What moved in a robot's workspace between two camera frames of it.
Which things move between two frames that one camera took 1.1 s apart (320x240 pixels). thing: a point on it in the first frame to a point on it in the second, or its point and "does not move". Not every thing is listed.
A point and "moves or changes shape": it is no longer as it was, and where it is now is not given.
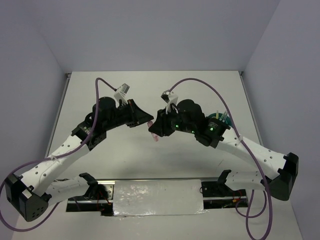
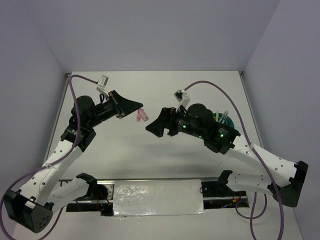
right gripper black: (160, 127) does not move
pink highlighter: (156, 137) moves or changes shape
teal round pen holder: (228, 120) does not move
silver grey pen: (223, 116) does not move
